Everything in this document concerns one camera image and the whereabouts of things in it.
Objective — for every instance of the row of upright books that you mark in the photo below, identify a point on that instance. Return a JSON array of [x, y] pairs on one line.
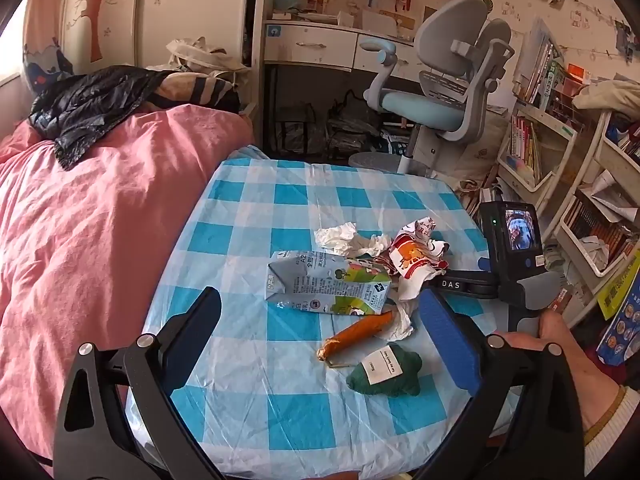
[[540, 70]]

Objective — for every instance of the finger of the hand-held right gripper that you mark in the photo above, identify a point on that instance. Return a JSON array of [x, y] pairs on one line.
[[475, 286]]

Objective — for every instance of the pink blanket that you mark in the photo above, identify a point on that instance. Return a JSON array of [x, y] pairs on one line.
[[100, 235]]

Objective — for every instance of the beige fabric box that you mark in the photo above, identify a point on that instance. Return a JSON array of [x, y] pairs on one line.
[[480, 155]]

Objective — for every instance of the colourful picture box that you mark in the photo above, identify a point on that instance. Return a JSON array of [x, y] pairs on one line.
[[622, 335]]

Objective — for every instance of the orange carrot toy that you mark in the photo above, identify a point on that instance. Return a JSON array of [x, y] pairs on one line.
[[360, 332]]

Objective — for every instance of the white desk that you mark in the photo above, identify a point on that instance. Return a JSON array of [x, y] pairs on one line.
[[260, 85]]

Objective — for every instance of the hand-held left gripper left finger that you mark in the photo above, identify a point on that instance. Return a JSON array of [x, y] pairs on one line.
[[199, 322]]

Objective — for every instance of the yellow green book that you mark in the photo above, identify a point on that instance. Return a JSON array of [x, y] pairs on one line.
[[617, 287]]

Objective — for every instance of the grey milk carton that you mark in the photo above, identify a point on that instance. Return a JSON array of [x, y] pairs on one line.
[[320, 285]]

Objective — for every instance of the striped beige pillow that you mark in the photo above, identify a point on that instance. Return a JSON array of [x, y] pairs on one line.
[[185, 87]]

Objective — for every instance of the grey blue office chair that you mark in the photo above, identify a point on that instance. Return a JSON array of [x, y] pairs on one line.
[[450, 40]]

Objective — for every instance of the wide white desk drawer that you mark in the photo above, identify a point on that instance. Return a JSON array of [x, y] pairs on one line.
[[310, 42]]

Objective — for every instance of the green plush toy white label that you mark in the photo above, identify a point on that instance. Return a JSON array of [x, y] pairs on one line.
[[402, 382]]

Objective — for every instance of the blue white bag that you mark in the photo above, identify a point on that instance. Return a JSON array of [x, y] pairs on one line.
[[397, 142]]

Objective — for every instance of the white tissue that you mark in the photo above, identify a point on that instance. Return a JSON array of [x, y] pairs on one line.
[[372, 246], [335, 237], [404, 322]]

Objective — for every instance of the shiny black jacket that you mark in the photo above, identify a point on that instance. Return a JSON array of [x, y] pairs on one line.
[[85, 105]]

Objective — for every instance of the narrow white desk drawer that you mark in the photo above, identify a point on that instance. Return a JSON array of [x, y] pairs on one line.
[[400, 60]]

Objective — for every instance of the blue white checked tablecloth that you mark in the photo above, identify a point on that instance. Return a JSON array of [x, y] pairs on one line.
[[280, 200]]

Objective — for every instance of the person's right forearm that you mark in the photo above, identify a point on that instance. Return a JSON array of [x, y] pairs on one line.
[[615, 435]]

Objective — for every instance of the cream cloth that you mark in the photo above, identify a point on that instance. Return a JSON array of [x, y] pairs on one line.
[[607, 94]]

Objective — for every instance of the tall white book rack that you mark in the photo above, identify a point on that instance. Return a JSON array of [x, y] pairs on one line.
[[605, 170]]

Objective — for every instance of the teal bowl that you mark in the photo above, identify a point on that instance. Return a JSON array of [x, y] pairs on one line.
[[287, 1]]

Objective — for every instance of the blue cartoon cushion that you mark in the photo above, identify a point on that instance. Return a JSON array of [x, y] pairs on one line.
[[47, 67]]

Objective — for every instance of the pile of papers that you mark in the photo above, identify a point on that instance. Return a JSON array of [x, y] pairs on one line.
[[482, 197]]

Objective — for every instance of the black plastic bag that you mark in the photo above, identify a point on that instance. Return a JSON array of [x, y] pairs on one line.
[[352, 120]]

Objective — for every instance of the beige canvas bag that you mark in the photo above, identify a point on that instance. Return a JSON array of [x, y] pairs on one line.
[[210, 57]]

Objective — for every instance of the person's right hand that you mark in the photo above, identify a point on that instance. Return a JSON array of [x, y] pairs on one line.
[[585, 365]]

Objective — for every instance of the red white wrapper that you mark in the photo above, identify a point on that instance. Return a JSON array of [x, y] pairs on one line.
[[410, 255]]

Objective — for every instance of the black mesh bag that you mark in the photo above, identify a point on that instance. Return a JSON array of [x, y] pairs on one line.
[[295, 130]]

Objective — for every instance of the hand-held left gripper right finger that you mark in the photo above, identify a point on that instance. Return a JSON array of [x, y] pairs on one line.
[[445, 335]]

